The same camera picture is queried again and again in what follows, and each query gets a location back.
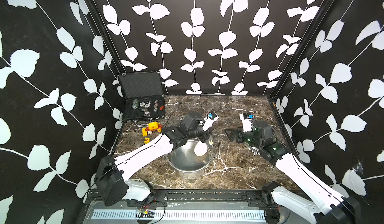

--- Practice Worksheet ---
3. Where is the yellow red toy car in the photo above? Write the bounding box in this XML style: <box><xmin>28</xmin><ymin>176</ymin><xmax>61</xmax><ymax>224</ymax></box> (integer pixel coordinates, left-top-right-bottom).
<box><xmin>142</xmin><ymin>121</ymin><xmax>163</xmax><ymax>137</ymax></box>

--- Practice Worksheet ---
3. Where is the white slotted cable duct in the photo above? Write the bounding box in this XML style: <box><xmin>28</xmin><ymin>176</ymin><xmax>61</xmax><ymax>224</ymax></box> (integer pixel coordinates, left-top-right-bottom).
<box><xmin>91</xmin><ymin>210</ymin><xmax>266</xmax><ymax>222</ymax></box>

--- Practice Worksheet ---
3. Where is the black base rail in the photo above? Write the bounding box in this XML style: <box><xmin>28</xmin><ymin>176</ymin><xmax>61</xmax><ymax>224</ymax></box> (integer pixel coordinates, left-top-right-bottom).
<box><xmin>83</xmin><ymin>188</ymin><xmax>331</xmax><ymax>216</ymax></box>

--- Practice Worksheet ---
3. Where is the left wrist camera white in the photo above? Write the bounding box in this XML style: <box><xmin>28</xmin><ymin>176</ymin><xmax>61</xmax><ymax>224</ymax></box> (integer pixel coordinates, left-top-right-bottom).
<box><xmin>203</xmin><ymin>110</ymin><xmax>219</xmax><ymax>131</ymax></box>

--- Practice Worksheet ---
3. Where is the black open case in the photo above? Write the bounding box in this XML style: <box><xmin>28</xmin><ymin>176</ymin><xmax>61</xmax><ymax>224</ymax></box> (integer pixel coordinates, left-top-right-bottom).
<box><xmin>118</xmin><ymin>72</ymin><xmax>165</xmax><ymax>122</ymax></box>

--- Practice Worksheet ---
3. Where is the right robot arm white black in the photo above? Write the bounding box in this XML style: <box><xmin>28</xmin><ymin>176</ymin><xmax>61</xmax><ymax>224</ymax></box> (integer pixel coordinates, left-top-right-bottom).
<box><xmin>225</xmin><ymin>119</ymin><xmax>361</xmax><ymax>224</ymax></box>

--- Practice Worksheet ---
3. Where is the green poker chip stack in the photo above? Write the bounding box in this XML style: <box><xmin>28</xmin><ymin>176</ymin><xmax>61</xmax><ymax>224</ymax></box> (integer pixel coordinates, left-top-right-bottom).
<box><xmin>132</xmin><ymin>99</ymin><xmax>139</xmax><ymax>109</ymax></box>

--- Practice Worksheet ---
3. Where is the white plastic ladle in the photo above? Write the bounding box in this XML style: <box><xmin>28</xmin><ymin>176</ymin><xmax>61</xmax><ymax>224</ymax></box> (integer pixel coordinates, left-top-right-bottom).
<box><xmin>194</xmin><ymin>140</ymin><xmax>208</xmax><ymax>156</ymax></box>

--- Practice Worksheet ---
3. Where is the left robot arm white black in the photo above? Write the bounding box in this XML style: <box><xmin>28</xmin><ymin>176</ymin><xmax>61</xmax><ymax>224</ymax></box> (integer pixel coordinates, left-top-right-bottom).
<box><xmin>94</xmin><ymin>111</ymin><xmax>219</xmax><ymax>207</ymax></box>

